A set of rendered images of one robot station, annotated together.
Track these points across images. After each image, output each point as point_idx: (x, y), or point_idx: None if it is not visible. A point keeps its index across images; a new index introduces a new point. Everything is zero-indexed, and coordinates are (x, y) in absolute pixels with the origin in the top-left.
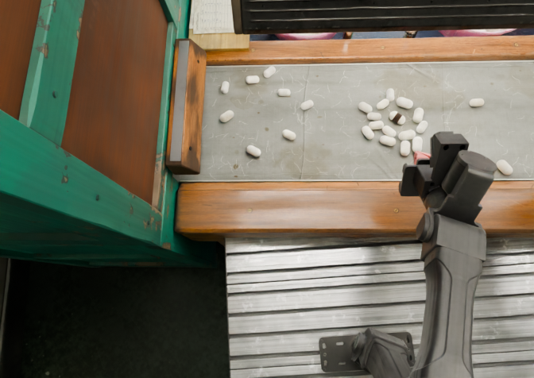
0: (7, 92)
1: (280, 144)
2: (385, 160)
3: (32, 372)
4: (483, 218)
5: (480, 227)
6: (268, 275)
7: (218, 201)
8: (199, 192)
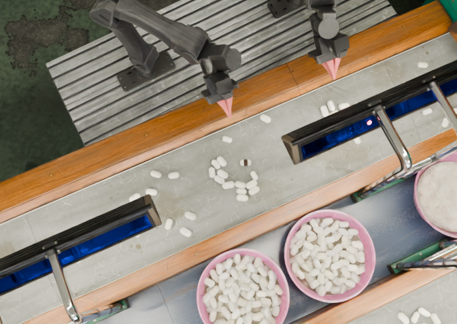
0: None
1: (408, 77)
2: (339, 94)
3: None
4: (268, 77)
5: (309, 6)
6: (366, 13)
7: (425, 24)
8: (438, 24)
